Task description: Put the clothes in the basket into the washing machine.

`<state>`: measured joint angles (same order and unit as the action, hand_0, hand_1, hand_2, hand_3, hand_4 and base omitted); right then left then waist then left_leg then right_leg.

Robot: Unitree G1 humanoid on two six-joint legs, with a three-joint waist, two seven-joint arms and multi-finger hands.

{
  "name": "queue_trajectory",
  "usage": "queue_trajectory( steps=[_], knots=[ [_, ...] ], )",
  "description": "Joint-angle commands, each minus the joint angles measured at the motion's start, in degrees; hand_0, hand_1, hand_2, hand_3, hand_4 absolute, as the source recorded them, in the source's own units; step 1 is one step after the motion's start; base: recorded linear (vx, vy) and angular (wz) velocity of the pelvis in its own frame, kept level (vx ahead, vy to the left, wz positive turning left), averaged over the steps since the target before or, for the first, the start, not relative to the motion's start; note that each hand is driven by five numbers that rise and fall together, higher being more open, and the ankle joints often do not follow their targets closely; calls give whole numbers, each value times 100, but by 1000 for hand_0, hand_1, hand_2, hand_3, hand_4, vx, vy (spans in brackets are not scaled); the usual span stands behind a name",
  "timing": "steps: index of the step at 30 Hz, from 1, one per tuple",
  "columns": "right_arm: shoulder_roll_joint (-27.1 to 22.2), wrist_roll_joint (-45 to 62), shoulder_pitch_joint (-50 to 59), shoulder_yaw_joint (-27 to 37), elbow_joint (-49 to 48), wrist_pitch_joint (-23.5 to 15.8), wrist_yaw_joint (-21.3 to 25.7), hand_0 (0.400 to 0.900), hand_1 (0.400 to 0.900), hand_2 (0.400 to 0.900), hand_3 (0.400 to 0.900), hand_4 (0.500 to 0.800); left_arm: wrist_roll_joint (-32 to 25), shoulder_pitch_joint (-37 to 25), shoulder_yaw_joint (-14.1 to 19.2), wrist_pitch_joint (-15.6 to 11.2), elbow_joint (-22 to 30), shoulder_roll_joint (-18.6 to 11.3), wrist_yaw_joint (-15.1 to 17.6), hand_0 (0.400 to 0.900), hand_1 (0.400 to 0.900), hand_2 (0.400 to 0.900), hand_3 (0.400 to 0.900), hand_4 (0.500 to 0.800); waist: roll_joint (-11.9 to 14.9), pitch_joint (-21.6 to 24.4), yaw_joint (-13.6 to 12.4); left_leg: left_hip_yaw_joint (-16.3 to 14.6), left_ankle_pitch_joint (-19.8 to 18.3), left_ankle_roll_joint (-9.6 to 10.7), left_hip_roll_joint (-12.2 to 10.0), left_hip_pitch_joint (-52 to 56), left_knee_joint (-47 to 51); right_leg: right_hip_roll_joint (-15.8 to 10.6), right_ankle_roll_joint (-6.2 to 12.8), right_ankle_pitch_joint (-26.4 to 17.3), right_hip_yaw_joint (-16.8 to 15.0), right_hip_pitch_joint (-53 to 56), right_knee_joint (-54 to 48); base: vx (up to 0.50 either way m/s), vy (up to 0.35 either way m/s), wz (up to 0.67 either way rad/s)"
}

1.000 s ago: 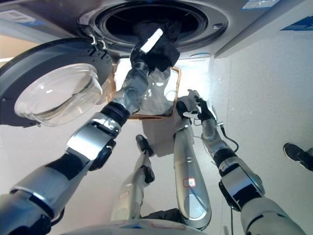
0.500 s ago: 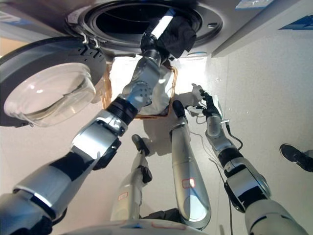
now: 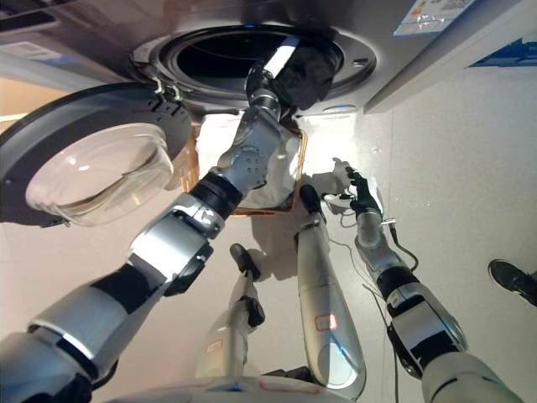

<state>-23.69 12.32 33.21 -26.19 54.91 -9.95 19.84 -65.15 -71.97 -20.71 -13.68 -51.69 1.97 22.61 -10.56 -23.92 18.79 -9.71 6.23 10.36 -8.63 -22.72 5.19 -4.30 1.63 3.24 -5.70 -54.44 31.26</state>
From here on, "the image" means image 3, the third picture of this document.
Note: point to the left silver robot leg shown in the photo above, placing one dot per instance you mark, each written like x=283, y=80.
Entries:
x=233, y=319

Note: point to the right silver robot leg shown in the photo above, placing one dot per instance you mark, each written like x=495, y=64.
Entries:
x=323, y=273

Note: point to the white tag on left leg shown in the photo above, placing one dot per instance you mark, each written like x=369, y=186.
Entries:
x=214, y=345

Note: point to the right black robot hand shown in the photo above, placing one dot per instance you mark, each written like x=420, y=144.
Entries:
x=365, y=193

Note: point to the grey front-load washing machine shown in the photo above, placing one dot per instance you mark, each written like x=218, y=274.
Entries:
x=356, y=25

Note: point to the round glass washer door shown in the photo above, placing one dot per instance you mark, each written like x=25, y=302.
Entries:
x=96, y=168

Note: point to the black sneaker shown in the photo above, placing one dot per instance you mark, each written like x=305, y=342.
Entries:
x=512, y=279

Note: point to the silver robot torso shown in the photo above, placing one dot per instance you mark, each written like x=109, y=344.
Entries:
x=226, y=390

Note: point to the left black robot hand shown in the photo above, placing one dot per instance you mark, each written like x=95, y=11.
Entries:
x=262, y=84

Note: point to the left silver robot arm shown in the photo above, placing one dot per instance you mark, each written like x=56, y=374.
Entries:
x=168, y=252

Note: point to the white tag on leg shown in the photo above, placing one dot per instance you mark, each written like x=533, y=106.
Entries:
x=326, y=322
x=214, y=345

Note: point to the white tag on right leg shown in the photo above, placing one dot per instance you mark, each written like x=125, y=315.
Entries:
x=326, y=322

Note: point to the silver robot leg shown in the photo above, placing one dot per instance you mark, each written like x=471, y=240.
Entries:
x=233, y=319
x=323, y=273

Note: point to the white cloth basket liner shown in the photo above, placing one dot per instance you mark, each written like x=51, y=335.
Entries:
x=214, y=142

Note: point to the blue white instruction sticker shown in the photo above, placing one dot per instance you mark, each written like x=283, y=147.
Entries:
x=432, y=17

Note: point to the wicker laundry basket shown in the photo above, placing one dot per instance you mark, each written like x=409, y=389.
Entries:
x=189, y=168

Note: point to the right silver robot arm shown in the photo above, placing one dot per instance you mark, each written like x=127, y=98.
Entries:
x=423, y=310

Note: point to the grey dryer with vent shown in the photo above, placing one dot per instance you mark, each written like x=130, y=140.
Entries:
x=25, y=21

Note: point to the black garment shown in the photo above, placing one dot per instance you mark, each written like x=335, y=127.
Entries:
x=306, y=77

